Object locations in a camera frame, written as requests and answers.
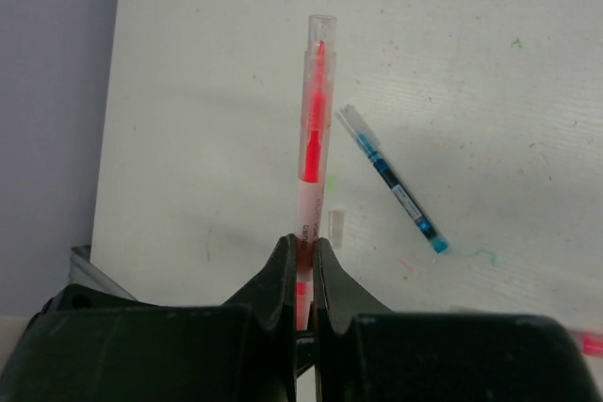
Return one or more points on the clear pen cap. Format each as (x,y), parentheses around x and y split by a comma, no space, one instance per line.
(336,227)

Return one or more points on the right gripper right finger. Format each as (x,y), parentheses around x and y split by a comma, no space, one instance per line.
(367,352)

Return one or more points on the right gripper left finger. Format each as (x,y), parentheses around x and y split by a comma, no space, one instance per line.
(86,345)

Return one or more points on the dark red pen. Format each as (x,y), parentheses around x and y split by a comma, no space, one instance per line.
(589,344)

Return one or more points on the red highlighter pen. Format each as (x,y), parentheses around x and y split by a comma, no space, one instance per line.
(315,129)

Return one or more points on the blue gel pen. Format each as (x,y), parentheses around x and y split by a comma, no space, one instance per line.
(368,143)

